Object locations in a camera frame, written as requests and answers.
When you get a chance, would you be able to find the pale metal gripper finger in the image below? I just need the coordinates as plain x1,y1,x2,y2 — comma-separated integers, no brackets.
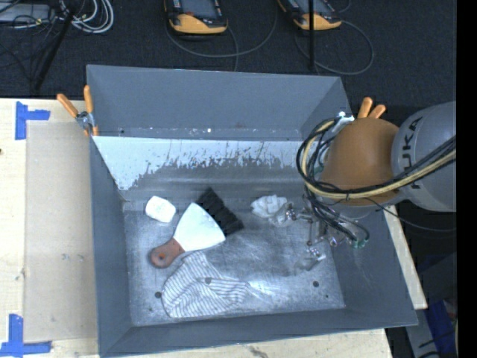
295,247,327,272
276,204,301,226

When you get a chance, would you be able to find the white crumpled cloth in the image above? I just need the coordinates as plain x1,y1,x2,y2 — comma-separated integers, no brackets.
250,195,290,227

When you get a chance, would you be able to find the grey metal bin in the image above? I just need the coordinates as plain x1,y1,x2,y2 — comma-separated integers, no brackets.
85,64,419,358

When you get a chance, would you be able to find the striped white cloth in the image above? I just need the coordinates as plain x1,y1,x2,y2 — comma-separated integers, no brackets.
160,251,263,318

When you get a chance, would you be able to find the small white sponge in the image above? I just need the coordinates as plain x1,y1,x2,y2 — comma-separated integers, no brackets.
145,195,177,224

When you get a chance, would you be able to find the pale cardboard board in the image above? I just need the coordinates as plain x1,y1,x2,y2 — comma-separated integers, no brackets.
22,120,98,345

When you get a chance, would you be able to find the white brush with brown handle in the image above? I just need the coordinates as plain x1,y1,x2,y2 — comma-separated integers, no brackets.
149,186,245,269

